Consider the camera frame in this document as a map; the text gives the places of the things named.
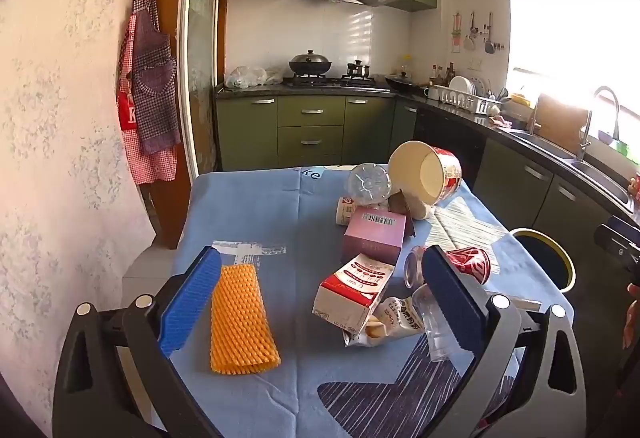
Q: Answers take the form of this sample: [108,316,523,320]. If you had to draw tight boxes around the purple checked apron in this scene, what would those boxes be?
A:
[131,0,182,156]

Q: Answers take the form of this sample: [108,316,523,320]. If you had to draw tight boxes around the black wok with lid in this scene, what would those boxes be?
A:
[288,50,332,76]

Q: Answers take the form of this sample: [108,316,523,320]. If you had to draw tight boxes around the window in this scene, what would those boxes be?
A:
[502,0,640,159]

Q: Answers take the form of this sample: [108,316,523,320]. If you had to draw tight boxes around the clear plastic cup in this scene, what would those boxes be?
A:
[412,283,463,363]

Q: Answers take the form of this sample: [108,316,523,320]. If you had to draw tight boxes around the clear plastic bag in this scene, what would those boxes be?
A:
[223,66,286,89]

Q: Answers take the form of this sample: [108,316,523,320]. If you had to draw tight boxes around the black frying pan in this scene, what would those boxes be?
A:
[385,74,416,94]

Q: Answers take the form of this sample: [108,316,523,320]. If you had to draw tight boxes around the red and white milk carton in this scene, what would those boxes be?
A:
[312,252,396,336]

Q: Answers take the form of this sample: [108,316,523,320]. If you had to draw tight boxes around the white snack wrapper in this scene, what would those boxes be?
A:
[342,295,426,349]

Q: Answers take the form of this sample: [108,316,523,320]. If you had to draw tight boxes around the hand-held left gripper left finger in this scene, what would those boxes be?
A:
[52,245,223,438]

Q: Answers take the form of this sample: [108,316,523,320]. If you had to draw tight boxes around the steel sink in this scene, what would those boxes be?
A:
[505,128,636,214]

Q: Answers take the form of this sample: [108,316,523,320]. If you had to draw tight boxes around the red checked apron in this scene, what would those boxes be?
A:
[116,13,178,185]

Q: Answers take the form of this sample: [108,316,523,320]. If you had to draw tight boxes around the red and white paper bucket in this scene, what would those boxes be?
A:
[388,141,463,220]

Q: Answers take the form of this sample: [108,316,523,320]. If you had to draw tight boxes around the brown plastic tray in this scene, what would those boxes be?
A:
[387,191,417,237]

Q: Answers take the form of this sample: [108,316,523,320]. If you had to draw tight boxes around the orange foam fruit net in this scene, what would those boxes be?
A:
[210,265,281,374]

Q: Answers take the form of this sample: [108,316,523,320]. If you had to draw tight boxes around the tall steel faucet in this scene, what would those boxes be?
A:
[577,86,621,161]

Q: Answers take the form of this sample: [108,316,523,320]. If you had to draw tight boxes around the small white drink bottle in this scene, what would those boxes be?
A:
[335,197,371,226]

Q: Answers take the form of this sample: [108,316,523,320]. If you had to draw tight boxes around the clear plastic bottle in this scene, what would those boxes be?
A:
[347,162,392,206]

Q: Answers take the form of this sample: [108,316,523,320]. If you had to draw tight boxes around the person's right hand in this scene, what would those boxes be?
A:
[622,283,640,350]

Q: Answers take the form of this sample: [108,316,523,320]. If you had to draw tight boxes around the pink cardboard box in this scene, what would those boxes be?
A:
[342,207,408,266]

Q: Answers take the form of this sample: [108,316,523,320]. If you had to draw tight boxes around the wooden cutting board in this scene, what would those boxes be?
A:
[535,93,591,154]

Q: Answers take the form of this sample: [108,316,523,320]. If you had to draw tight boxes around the short steel faucet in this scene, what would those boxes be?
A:
[525,93,543,134]

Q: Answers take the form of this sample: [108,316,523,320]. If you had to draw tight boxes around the white dish rack with plates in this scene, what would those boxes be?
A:
[427,76,503,115]

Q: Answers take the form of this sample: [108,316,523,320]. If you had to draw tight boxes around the black gas stove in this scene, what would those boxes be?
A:
[282,74,391,92]

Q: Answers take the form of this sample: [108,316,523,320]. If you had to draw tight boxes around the glass sliding door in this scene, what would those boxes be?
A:
[177,0,228,179]

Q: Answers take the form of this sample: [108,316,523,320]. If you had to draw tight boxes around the green lower cabinets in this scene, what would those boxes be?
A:
[215,93,640,309]

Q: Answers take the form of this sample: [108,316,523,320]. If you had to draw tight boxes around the hanging steel spatula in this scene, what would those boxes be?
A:
[483,12,497,55]

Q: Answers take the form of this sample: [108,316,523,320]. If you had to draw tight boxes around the small clear jar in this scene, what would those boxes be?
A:
[404,245,431,289]

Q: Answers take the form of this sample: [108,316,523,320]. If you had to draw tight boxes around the green plastic item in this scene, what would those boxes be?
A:
[597,128,630,155]

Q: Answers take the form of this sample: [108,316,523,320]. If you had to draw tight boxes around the crushed red can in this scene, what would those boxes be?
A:
[445,245,493,284]

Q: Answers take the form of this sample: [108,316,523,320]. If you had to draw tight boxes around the yellow rimmed waste bin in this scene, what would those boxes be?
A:
[509,228,577,294]

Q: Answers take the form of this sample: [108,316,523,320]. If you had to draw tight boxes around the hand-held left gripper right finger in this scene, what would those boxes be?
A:
[421,245,588,438]

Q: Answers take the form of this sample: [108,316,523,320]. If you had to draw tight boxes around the blue star print tablecloth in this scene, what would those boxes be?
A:
[135,163,576,438]

